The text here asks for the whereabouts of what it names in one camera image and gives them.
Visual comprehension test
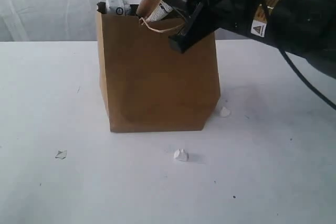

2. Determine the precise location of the white paper ball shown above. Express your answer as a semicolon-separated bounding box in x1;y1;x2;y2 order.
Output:
219;106;231;118
174;148;189;162

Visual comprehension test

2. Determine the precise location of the brown paper shopping bag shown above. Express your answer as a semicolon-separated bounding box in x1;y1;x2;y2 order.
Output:
96;2;221;133

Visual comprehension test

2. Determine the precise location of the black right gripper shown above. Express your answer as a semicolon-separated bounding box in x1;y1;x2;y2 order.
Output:
163;0;274;53

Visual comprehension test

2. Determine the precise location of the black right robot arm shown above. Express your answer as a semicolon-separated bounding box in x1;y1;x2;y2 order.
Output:
163;0;335;77

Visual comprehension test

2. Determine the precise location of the small white blue packet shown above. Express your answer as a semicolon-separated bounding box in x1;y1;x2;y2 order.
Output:
106;0;132;16

